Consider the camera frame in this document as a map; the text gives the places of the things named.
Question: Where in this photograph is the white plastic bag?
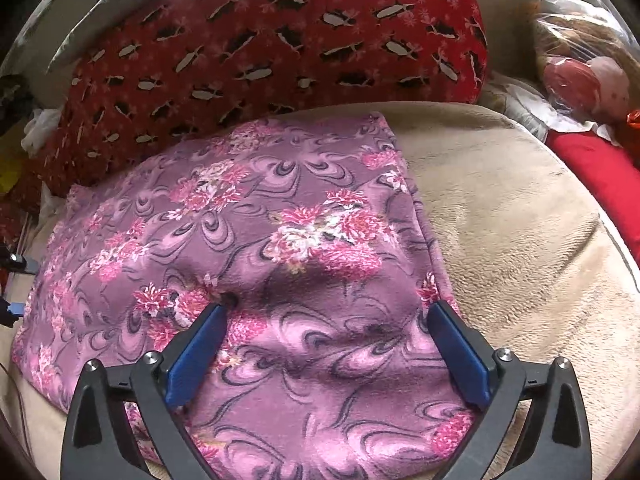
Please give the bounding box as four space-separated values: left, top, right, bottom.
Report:
22 107 63 156

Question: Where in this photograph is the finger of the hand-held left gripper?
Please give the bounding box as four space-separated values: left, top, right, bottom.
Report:
0 245 38 281
0 297 23 328

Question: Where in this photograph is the red star-print cloth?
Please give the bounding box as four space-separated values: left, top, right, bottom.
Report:
0 185 46 241

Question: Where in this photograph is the grey pillow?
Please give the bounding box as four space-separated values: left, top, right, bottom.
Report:
47 0 211 76

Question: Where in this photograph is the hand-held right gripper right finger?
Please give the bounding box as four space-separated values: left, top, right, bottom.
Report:
427 300 593 480

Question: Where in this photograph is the red fish-print pillow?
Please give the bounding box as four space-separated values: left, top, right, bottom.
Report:
37 0 488 198

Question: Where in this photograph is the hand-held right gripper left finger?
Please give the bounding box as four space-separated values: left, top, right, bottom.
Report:
60 302 231 480

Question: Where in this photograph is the red cushion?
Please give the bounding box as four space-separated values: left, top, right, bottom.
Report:
545 130 640 266

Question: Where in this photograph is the beige fleece blanket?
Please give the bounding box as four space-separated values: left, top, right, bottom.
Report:
0 100 640 480

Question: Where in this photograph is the doll in clear plastic bag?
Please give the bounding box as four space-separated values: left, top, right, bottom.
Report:
530 0 640 126

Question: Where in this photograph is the purple floral shirt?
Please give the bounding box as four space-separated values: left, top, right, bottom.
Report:
11 112 496 480

